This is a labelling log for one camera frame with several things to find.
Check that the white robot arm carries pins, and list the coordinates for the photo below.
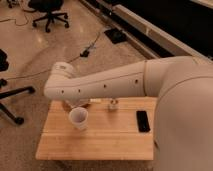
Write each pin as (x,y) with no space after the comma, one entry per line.
(183,87)

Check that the small white bottle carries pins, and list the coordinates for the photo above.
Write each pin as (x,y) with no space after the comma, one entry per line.
(113,104)

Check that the orange bowl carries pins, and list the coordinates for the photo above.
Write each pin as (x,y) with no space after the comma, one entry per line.
(79,103)

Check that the wooden table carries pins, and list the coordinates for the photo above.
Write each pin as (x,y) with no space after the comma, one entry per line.
(108,136)

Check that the black smartphone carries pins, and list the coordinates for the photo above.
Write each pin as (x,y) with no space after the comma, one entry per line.
(142,121)

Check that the black floor mat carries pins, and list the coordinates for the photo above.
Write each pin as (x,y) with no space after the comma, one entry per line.
(115,35)

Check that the black office chair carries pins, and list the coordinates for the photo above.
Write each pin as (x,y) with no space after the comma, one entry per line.
(51,10)

